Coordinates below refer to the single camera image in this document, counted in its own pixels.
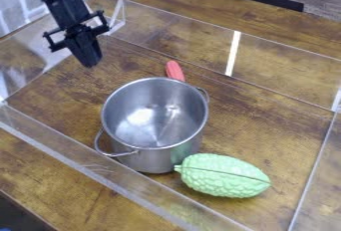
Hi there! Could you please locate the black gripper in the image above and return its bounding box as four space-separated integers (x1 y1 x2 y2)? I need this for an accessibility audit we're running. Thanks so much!
44 0 109 67

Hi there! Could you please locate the green bitter melon toy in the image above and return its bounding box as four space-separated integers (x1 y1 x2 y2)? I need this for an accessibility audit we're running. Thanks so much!
174 153 270 198

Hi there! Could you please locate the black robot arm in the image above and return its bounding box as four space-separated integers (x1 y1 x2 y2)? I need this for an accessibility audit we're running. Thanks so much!
41 0 109 68

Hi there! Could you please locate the stainless steel pot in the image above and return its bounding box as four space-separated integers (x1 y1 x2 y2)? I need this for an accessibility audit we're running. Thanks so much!
95 77 208 173

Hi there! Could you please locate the clear acrylic enclosure wall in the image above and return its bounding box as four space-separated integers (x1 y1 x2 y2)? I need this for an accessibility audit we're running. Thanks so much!
0 0 341 231

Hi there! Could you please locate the orange handled metal spoon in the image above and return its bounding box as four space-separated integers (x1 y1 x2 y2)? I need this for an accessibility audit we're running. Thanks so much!
165 61 184 82

